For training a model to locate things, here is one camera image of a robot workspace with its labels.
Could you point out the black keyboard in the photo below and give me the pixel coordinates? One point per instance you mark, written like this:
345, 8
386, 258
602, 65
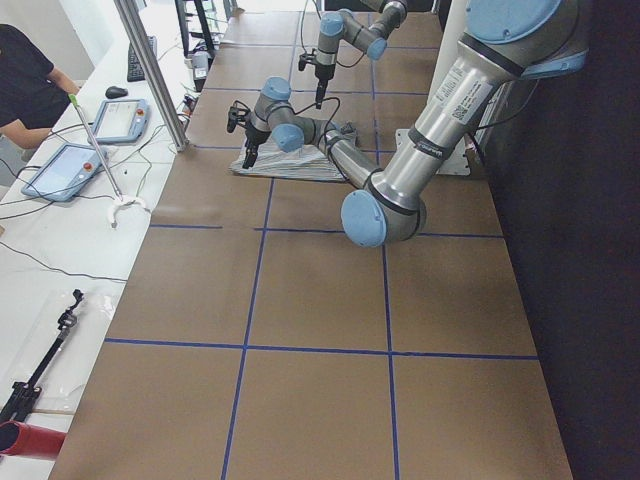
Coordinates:
135, 71

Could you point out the black grabber tool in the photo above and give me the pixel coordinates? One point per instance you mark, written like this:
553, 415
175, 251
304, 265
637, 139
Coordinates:
24, 394

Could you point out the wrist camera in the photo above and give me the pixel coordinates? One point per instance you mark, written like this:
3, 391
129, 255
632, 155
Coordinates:
307, 58
237, 116

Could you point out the far teach pendant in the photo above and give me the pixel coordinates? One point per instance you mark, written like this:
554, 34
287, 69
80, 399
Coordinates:
121, 121

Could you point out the white mounting post base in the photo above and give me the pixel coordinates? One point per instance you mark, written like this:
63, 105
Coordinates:
431, 142

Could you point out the black computer mouse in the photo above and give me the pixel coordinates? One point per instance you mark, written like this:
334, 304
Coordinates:
115, 92

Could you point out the silver reacher grabber stick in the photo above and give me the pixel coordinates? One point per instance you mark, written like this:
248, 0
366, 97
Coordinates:
121, 200

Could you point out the red cylinder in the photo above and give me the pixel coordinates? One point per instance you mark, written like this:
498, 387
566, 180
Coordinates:
30, 441

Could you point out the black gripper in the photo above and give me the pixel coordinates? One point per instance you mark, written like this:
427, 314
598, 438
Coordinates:
253, 137
321, 75

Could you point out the near teach pendant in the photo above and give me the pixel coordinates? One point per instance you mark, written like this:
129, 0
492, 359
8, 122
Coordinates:
70, 168

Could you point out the teach pendant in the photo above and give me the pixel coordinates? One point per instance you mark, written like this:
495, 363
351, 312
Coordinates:
70, 168
121, 121

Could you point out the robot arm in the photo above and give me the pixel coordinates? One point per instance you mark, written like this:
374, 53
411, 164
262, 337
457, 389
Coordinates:
502, 41
341, 25

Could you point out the aluminium frame post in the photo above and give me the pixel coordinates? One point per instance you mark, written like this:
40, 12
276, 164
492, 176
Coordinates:
137, 35

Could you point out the striped polo shirt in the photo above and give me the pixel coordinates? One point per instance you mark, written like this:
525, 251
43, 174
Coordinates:
314, 150

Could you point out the person in black shirt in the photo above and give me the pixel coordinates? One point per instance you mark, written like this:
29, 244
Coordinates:
34, 93

